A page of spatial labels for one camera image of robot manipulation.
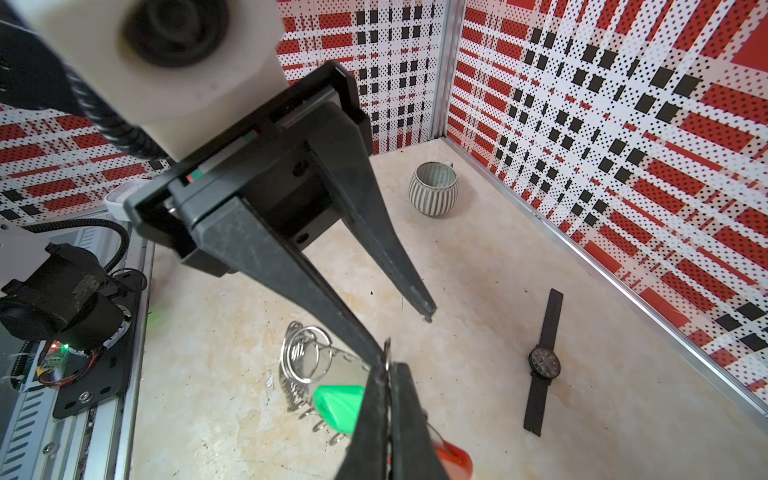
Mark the white object beside base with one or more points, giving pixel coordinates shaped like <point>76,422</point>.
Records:
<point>115,200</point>

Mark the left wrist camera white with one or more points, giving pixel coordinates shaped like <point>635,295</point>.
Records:
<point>182,71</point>

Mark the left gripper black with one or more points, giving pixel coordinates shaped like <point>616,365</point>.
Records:
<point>274,181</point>

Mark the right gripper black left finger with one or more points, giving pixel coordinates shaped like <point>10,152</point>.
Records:
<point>366,457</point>

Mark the green key tag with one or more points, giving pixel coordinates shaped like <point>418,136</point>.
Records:
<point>339,406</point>

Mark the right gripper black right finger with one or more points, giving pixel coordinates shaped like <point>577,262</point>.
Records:
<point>413,454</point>

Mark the grey ribbed ceramic cup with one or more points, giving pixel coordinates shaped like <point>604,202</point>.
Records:
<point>433,188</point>

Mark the black wrist watch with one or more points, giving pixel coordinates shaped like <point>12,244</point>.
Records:
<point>544,365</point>

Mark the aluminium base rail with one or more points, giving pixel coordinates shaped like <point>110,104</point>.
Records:
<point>68,414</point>

